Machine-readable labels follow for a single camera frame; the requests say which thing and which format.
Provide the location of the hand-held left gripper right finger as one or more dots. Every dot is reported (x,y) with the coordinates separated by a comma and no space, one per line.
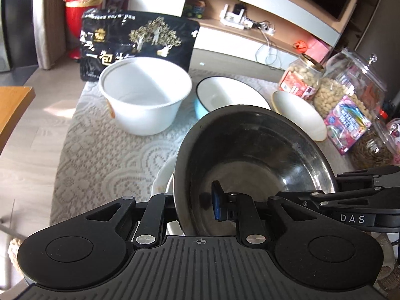
(217,203)

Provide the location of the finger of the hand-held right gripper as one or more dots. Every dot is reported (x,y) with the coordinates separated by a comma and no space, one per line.
(343,200)
(368,179)

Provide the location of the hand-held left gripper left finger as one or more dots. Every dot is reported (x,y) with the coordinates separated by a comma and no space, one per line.
(156,206)

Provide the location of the stainless steel bowl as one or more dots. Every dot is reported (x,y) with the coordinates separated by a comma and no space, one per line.
(250,143)

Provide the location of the white plastic bowl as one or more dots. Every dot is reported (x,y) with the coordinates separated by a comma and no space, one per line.
(140,115)

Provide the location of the blue enamel bowl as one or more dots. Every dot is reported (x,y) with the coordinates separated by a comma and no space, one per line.
(201,107)

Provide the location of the sunflower seed jar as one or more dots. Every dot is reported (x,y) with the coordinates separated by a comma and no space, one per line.
(372,150)

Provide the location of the pink patterned clear jar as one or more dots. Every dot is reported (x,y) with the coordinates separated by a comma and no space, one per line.
(395,131)

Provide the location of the pink candy bag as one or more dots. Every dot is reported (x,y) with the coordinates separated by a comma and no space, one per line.
(347,125)

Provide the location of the white lace tablecloth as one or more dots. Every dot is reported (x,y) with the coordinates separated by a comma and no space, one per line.
(109,162)

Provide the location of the large clear nut jar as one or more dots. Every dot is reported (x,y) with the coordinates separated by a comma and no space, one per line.
(331,97)

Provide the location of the gold-rimmed white dish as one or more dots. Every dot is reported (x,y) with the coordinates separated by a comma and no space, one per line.
(297,112)

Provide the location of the peanut jar with red label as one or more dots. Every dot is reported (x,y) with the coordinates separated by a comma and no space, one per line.
(303,75)

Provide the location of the pink box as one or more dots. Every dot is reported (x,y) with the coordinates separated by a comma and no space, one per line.
(318,50)

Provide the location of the orange pumpkin toy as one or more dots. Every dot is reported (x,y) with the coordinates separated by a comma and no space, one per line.
(300,47)

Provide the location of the white and wood cabinet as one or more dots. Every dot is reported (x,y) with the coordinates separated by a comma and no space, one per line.
(218,37)

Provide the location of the wooden side table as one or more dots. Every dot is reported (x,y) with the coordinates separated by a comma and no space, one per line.
(15,109)

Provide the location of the black printed bag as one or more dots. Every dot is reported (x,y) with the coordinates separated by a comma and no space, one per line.
(125,37)

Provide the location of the white power strip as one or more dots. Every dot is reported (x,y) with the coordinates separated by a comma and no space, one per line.
(265,28)

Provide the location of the white charging dock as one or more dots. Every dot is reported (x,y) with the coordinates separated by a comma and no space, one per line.
(232,17)

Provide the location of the toy truck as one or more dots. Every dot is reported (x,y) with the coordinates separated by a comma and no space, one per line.
(194,9)

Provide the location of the red container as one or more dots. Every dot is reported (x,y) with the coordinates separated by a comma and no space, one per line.
(78,15)

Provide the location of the beige curtain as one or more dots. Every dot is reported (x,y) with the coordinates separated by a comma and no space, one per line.
(50,22)

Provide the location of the dark grey appliance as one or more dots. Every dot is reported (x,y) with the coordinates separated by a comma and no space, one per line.
(18,22)

